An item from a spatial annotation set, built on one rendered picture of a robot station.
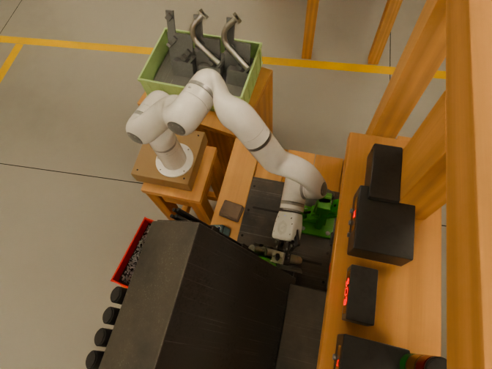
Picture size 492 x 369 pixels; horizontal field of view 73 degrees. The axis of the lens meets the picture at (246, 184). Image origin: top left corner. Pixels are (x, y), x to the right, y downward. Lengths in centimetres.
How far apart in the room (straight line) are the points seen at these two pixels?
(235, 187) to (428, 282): 99
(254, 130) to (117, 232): 194
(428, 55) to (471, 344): 79
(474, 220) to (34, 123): 345
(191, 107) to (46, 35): 346
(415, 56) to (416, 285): 61
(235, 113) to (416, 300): 64
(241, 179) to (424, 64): 92
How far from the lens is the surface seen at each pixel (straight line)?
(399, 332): 88
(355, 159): 97
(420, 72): 114
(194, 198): 168
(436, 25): 103
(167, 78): 216
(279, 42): 350
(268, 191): 160
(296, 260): 121
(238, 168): 166
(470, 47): 70
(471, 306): 51
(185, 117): 99
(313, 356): 114
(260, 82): 211
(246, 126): 94
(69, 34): 424
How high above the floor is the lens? 237
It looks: 65 degrees down
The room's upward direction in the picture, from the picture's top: 10 degrees counter-clockwise
